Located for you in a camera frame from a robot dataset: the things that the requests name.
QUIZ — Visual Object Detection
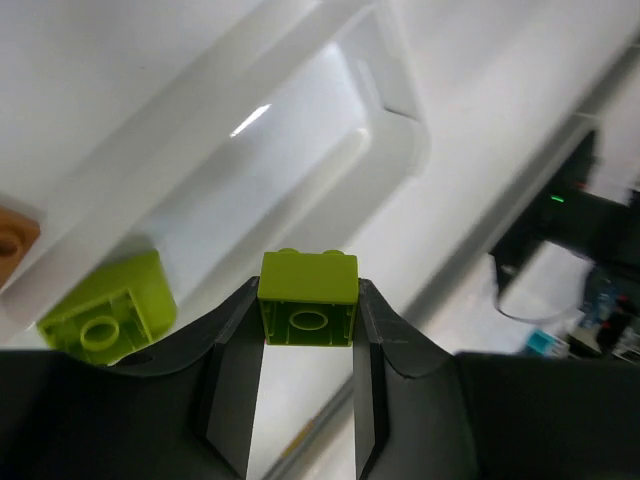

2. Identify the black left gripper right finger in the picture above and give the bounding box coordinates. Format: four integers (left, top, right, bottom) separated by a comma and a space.
353, 280, 639, 479

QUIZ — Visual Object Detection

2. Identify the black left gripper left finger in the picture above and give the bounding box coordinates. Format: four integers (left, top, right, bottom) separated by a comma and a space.
1, 278, 263, 479

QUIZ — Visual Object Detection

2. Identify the lime green sloped lego brick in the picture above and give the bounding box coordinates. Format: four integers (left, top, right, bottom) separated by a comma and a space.
37, 250, 177, 365

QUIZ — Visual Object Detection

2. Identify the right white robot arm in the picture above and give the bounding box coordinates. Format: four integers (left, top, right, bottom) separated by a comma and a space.
490, 129, 639, 325

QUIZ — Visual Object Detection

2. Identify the brown flat lego plate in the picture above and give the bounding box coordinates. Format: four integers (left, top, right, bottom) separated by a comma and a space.
0, 207, 41, 286

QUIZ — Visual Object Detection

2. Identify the white divided sorting tray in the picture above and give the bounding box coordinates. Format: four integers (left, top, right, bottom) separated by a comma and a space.
1, 1, 427, 337

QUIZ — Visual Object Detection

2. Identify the aluminium front rail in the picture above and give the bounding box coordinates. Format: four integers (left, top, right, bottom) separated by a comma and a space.
263, 378, 354, 479

